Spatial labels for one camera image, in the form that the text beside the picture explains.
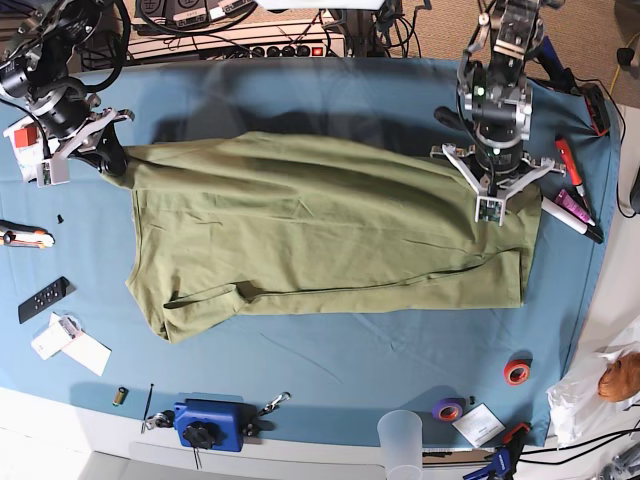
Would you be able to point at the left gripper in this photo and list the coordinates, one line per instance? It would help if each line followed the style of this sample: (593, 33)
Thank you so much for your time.
(464, 174)

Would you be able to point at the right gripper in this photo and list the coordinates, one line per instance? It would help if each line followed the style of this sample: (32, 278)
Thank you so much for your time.
(82, 132)

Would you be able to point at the olive green t-shirt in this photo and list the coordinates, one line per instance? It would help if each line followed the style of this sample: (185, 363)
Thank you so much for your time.
(271, 224)

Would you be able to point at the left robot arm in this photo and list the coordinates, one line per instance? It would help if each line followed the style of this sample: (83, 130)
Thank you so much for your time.
(494, 98)

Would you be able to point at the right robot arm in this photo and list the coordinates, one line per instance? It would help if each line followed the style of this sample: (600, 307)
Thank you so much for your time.
(35, 60)

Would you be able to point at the white lint roller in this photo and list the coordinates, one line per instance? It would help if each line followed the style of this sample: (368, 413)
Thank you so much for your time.
(571, 221)

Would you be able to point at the pink tube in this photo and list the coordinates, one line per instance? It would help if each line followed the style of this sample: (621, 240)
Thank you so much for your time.
(568, 203)

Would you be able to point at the small orange box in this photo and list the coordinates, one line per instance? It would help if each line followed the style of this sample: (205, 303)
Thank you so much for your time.
(26, 136)

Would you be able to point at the blue black bar clamp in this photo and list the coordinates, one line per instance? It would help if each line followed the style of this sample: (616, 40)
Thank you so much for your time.
(561, 79)

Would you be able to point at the orange black clamp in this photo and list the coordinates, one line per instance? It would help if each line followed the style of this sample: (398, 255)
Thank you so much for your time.
(596, 106)

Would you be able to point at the orange white utility knife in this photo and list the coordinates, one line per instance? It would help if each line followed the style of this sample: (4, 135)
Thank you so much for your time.
(18, 235)

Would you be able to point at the black remote control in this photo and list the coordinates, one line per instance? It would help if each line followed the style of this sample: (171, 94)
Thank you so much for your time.
(44, 299)

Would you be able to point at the blue table cloth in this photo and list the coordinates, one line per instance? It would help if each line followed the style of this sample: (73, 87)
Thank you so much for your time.
(343, 371)

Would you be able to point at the white card box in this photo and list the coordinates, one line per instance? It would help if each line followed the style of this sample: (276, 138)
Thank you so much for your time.
(60, 332)

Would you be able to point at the black power strip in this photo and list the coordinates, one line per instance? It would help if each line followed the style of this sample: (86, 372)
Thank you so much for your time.
(300, 50)

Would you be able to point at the white paper card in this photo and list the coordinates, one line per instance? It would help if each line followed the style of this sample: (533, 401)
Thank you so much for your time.
(88, 352)

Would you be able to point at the orange tape roll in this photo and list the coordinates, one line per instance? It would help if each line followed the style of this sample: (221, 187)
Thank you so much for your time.
(517, 372)

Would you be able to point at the small green battery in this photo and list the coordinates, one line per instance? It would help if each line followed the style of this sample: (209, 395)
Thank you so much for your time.
(120, 396)

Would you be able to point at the purple tape roll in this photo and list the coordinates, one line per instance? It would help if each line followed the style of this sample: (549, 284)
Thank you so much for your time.
(448, 409)

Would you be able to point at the brown bread roll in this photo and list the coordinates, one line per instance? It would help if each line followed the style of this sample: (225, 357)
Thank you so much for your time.
(620, 381)

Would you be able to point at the white plastic bag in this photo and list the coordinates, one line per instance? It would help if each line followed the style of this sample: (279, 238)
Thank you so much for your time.
(576, 409)

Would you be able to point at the white printed card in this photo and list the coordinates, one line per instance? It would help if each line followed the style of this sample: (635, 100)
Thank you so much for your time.
(479, 426)

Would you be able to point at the black zip tie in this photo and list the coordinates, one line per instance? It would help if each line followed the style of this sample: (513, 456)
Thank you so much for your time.
(146, 409)

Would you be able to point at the translucent plastic cup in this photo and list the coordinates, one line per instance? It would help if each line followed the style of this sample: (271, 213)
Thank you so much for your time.
(400, 437)

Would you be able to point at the blue spring clamp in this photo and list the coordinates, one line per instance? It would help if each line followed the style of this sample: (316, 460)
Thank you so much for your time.
(502, 464)

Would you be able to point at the silver carabiner clip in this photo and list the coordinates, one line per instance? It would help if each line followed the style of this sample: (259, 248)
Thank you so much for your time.
(275, 403)

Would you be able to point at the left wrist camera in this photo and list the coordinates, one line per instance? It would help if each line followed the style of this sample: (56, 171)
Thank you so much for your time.
(490, 209)

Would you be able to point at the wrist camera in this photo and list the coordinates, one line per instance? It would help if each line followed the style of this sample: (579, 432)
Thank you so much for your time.
(490, 209)
(52, 172)

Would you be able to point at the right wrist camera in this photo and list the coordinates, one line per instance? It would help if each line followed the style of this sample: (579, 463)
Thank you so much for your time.
(52, 172)

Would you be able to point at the orange handled screwdriver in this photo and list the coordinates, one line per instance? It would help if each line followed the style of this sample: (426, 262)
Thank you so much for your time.
(567, 157)

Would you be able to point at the blue clamp mount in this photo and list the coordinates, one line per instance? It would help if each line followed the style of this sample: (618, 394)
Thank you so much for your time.
(212, 424)

